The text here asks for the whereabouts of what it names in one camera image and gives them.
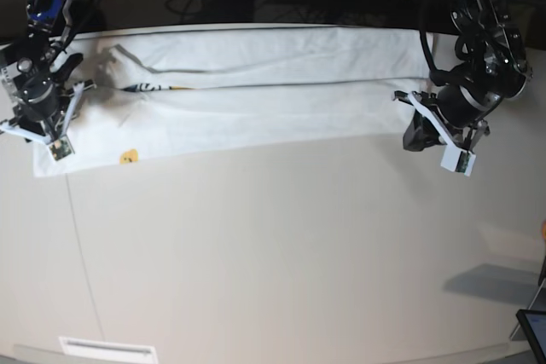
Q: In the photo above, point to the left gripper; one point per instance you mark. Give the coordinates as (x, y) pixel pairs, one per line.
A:
(453, 115)

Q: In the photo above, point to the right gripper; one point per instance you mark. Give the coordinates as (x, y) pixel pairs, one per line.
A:
(43, 106)

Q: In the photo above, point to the white printed T-shirt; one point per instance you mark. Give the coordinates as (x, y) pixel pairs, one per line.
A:
(167, 94)

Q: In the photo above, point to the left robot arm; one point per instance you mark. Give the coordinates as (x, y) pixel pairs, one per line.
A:
(493, 68)

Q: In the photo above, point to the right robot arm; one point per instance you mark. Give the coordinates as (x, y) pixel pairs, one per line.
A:
(52, 25)

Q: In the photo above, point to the dark tablet screen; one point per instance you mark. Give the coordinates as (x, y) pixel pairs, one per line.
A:
(532, 323)

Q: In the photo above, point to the white paper label strip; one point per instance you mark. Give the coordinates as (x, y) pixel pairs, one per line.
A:
(106, 351)

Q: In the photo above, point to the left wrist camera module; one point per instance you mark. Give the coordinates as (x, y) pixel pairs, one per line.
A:
(458, 160)

